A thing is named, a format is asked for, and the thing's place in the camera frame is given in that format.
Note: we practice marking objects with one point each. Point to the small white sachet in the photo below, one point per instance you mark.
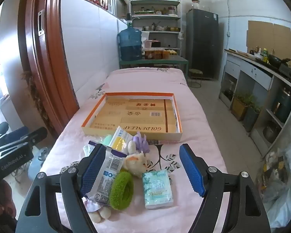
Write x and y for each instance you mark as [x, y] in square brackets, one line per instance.
[87, 150]

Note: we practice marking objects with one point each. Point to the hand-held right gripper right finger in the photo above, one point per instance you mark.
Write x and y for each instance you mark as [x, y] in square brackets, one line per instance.
[192, 172]

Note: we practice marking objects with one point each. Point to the metal cooking pot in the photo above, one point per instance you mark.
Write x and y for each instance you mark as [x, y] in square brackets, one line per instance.
[270, 133]

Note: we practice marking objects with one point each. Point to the person's left hand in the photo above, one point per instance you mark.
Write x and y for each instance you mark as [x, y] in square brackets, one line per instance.
[8, 199]

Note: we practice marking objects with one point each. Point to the glass jar with lid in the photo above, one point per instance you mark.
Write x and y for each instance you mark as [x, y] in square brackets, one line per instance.
[195, 4]

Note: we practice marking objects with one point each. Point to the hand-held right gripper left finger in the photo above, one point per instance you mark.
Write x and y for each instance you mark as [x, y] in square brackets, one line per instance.
[94, 172]

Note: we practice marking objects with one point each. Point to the orange rimmed cardboard box tray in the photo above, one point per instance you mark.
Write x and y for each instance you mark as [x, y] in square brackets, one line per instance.
[135, 116]

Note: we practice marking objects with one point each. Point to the white plush toy purple bow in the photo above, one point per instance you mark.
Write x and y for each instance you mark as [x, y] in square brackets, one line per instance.
[135, 163]

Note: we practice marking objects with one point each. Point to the white blue plastic packet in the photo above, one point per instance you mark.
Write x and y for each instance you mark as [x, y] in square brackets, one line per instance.
[111, 172]

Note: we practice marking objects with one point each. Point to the grey kitchen counter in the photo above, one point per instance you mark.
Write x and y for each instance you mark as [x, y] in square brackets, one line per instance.
[257, 72]

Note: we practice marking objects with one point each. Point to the yellow green bottle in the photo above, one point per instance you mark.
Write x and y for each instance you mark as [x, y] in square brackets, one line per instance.
[265, 54]

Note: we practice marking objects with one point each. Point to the mint green packaged item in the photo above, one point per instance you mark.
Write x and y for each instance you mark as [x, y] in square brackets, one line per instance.
[108, 140]

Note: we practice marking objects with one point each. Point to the pile of plastic bags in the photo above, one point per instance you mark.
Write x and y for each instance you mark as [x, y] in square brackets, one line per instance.
[281, 187]

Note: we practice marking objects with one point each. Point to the dark grey refrigerator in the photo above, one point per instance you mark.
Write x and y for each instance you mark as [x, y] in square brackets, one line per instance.
[201, 43]

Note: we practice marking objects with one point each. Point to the small round stool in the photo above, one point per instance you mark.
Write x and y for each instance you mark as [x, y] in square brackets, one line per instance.
[195, 72]

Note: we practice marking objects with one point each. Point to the yellow plant pot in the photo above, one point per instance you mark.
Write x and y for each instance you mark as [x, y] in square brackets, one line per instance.
[239, 106]

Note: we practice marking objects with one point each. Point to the cardboard sheets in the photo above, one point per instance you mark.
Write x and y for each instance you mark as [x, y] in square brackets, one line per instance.
[269, 36]

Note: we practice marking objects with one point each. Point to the wooden cutting board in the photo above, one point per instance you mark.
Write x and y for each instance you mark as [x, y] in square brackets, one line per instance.
[240, 53]

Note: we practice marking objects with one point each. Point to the row of orange food jars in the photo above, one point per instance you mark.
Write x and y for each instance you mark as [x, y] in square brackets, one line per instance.
[156, 54]

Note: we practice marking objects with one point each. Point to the blue water jug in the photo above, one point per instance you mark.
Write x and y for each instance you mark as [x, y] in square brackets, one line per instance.
[129, 43]

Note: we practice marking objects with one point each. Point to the black gas stove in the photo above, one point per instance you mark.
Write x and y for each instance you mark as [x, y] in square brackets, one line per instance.
[290, 74]

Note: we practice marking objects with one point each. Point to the green fluffy scrunchie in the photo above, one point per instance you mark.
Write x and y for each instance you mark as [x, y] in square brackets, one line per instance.
[114, 194]

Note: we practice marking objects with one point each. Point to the teal tissue pack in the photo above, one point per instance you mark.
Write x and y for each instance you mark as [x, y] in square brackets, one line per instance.
[157, 189]

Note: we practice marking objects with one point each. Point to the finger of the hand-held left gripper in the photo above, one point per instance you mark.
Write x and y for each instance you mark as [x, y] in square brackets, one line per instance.
[37, 136]

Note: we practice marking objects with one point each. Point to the cream plush toy lilac dress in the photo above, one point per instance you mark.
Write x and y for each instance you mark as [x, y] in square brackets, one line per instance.
[100, 216]

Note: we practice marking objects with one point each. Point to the yellow white plastic packet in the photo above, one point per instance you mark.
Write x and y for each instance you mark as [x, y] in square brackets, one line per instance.
[120, 140]

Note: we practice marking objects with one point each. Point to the pink container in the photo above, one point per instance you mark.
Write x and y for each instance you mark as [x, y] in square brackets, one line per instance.
[148, 43]

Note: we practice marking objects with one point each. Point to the dark plant pot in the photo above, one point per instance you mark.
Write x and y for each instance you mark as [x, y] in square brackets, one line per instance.
[251, 119]

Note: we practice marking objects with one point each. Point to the green table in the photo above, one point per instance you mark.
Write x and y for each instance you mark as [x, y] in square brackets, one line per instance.
[160, 59]

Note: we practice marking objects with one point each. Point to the dark green cooker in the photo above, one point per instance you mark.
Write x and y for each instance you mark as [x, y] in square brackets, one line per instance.
[284, 105]

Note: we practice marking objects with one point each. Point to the white metal shelf rack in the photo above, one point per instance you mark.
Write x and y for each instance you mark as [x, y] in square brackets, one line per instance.
[155, 17]

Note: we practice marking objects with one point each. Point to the black wok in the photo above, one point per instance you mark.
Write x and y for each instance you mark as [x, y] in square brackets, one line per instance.
[275, 62]

